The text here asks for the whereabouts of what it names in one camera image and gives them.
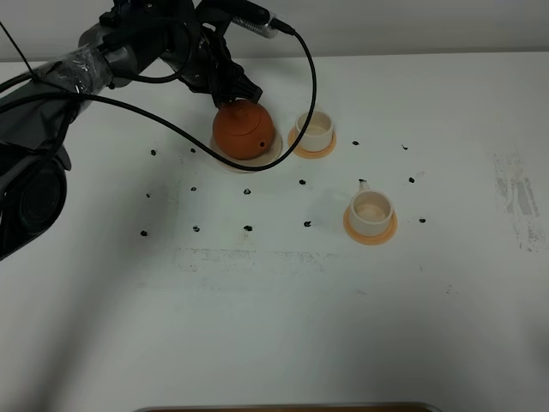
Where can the brown clay teapot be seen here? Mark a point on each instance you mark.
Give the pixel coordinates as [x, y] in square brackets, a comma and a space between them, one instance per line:
[243, 130]

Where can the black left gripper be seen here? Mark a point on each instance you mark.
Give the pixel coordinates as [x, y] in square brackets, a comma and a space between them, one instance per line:
[157, 42]

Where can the beige teapot saucer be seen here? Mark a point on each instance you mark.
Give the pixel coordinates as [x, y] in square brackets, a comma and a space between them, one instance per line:
[270, 155]

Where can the black cable tie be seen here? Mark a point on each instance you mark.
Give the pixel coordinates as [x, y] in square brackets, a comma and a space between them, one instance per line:
[18, 50]

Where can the orange coaster near teapot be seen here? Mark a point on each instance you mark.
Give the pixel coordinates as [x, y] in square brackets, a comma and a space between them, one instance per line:
[300, 152]

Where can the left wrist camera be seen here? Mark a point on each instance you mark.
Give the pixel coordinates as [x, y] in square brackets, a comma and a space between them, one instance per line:
[246, 14]

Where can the orange coaster front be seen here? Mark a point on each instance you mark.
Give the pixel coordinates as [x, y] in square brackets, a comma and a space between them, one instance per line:
[370, 240]

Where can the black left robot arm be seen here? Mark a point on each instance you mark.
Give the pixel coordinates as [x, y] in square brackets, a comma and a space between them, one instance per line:
[38, 107]

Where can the white teacup near teapot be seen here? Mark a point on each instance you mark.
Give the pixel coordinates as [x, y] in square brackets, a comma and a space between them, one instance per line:
[318, 134]

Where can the white teacup front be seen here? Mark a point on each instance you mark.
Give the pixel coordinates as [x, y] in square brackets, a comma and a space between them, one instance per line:
[370, 211]

